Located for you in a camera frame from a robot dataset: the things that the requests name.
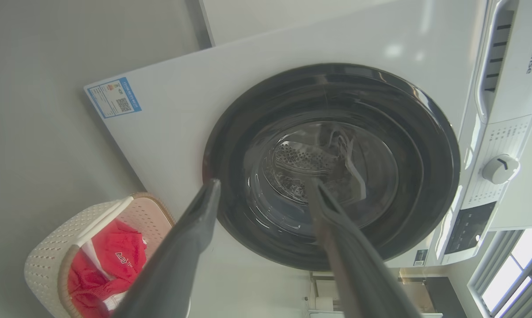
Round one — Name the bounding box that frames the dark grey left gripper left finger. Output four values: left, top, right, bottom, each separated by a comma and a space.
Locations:
111, 178, 221, 318

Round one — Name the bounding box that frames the dark wooden cabinet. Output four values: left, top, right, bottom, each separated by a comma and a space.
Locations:
402, 276, 459, 318

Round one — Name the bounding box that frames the blue energy label sticker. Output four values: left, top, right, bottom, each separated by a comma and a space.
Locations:
86, 77, 142, 119

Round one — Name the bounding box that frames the white washer control knob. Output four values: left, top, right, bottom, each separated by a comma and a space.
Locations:
483, 154, 520, 185

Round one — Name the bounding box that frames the clothing inside washer drum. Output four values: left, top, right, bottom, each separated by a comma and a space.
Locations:
312, 124, 367, 201

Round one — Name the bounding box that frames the white woven laundry basket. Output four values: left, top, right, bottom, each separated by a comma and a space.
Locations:
24, 192, 175, 318

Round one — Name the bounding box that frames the white front-load washing machine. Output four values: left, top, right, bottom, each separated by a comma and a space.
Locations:
84, 0, 532, 318

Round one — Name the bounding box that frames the white framed window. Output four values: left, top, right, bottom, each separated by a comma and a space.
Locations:
467, 228, 532, 318

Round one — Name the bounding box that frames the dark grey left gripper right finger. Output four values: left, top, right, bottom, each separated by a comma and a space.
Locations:
305, 178, 422, 318

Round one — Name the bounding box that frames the black round washer door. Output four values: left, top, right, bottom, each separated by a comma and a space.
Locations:
202, 63, 461, 272

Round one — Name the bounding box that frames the red garment with white logo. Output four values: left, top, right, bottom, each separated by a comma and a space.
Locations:
67, 220, 148, 318

